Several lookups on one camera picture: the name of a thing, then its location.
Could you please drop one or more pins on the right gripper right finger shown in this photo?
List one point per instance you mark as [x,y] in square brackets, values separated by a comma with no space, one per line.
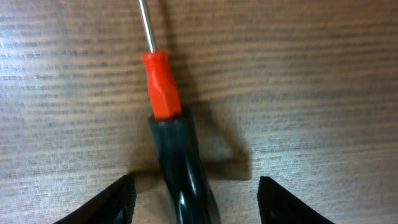
[278,206]

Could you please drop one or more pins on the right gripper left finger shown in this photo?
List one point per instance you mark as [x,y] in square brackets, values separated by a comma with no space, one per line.
[114,205]

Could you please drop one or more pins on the black red handled screwdriver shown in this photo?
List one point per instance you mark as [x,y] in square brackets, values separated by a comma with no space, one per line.
[173,131]

